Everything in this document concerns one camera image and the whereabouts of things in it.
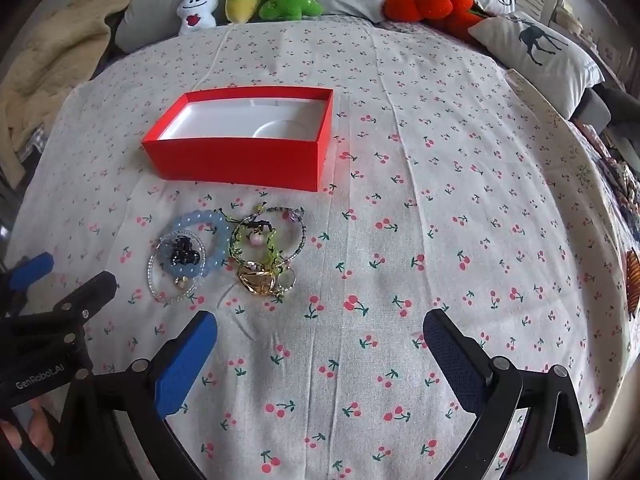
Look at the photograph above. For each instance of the person's left hand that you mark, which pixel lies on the person's left hand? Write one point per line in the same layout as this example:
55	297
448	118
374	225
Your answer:
39	427

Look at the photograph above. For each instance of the cherry print bed sheet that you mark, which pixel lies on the cherry print bed sheet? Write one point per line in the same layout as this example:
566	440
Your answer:
450	210

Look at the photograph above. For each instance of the black hair clip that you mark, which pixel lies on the black hair clip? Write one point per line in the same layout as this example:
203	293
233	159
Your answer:
185	255

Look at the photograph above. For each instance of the floral quilt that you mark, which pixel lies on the floral quilt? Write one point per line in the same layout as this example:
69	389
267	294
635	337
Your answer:
620	175

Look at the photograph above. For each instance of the small orange persimmon plush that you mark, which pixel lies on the small orange persimmon plush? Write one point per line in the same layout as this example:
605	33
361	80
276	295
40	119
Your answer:
457	22

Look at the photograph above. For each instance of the red cardboard box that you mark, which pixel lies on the red cardboard box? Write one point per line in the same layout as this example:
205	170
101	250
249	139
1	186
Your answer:
225	165

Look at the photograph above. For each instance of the white plush toy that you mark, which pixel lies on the white plush toy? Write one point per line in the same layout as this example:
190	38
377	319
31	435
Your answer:
197	10

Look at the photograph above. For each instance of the large orange persimmon plush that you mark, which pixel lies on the large orange persimmon plush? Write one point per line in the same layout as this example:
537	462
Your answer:
425	2

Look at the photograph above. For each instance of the beige quilted blanket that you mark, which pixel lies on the beige quilted blanket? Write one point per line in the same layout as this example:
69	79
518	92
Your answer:
60	60

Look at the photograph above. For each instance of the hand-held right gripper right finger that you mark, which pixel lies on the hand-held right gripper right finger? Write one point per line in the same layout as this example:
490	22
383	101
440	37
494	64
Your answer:
455	360

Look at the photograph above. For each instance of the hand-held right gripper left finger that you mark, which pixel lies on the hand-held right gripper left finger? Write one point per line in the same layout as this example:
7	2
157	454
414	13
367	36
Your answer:
184	367

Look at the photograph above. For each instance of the white deer print pillow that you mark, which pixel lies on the white deer print pillow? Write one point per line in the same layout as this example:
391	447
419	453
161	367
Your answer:
550	70

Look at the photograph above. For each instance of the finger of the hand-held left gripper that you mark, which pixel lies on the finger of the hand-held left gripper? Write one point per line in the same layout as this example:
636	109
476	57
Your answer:
92	292
31	267

